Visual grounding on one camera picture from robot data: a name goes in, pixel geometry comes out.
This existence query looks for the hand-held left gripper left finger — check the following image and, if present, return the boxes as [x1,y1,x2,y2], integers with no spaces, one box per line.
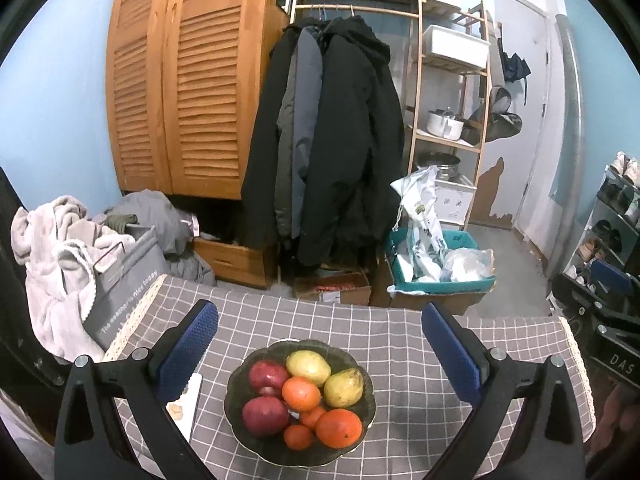
[54,299,220,480]

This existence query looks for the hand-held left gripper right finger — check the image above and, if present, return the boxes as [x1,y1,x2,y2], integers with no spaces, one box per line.
[421,301,587,480]

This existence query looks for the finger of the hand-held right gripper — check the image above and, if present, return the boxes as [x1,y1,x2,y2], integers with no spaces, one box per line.
[552,260,640,341]

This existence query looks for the red apple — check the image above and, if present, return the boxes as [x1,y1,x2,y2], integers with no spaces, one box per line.
[248,360,291,398]
[242,396,291,437]

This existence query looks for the yellow-green pear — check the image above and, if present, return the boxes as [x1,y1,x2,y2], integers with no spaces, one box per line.
[323,367,365,408]
[285,350,332,387]

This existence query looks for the orange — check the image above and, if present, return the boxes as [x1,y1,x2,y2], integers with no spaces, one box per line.
[281,376,322,412]
[315,408,363,449]

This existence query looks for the small tangerine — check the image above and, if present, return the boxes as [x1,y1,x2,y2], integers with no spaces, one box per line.
[300,405,327,431]
[283,424,316,451]

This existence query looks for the green glass bowl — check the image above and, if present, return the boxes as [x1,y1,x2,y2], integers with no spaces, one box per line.
[223,338,376,467]

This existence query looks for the person's right hand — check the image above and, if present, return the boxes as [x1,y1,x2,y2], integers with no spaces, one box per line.
[594,382,640,456]

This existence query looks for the shoe rack with shoes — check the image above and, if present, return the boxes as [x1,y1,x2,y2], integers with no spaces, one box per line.
[565,152,640,291]

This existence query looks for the large cardboard box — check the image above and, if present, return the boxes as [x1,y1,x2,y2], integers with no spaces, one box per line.
[372,255,489,317]

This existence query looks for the teal basket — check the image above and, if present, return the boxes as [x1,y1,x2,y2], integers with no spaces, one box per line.
[385,227,498,296]

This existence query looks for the white phone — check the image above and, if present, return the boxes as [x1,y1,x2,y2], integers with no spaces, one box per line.
[165,372,203,443]

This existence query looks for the grey laundry bag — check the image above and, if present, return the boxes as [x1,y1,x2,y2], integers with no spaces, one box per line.
[82,225,169,351]

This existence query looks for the clear plastic bag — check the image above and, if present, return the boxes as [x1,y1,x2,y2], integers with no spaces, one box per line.
[442,247,496,284]

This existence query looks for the wooden drawer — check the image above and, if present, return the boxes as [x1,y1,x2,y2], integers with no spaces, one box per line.
[192,237,279,290]

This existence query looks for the grey clothes pile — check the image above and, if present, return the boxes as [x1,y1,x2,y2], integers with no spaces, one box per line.
[102,189,216,286]

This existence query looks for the small cardboard box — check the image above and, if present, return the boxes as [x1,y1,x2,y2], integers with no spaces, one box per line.
[293,271,372,306]

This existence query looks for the grey checked tablecloth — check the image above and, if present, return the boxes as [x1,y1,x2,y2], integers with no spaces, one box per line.
[102,275,596,480]

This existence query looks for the white printed bag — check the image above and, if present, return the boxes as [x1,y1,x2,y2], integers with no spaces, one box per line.
[390,165,449,284]

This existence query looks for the olive cloth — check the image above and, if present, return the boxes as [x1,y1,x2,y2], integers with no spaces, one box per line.
[102,212,139,229]

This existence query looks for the white patterned box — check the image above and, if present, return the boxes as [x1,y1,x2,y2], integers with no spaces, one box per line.
[432,175,479,226]

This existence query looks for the silver pipe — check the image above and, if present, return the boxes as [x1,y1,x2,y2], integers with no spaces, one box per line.
[547,12,586,276]

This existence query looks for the light fleece blanket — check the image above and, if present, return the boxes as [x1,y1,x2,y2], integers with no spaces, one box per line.
[10,195,136,364]

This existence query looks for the steel pot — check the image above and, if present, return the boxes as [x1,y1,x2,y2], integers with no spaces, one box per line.
[417,152,461,181]

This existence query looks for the pale door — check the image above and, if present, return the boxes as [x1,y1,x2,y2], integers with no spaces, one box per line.
[492,0,554,234]

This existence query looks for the grey hanging bag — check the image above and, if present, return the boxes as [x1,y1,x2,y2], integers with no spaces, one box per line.
[470,86,524,142]

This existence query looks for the black jacket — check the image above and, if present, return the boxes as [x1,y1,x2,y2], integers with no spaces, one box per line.
[240,25,301,251]

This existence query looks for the black umbrella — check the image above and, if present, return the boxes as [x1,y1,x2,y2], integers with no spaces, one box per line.
[500,22,531,106]

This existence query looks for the large black coat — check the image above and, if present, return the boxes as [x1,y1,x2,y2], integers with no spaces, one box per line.
[297,16,406,267]

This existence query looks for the wooden shelf unit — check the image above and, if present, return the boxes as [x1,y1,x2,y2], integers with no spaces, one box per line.
[407,0,494,232]

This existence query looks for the grey jacket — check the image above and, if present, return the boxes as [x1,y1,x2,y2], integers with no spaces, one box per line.
[274,25,324,239]

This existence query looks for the wooden louvered wardrobe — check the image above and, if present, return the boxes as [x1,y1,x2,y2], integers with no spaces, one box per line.
[105,0,281,201]

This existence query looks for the wide white storage box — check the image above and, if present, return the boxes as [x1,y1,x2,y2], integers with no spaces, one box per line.
[422,25,491,71]

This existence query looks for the black frame with bolts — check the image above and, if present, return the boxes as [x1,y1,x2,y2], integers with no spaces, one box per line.
[0,165,71,401]

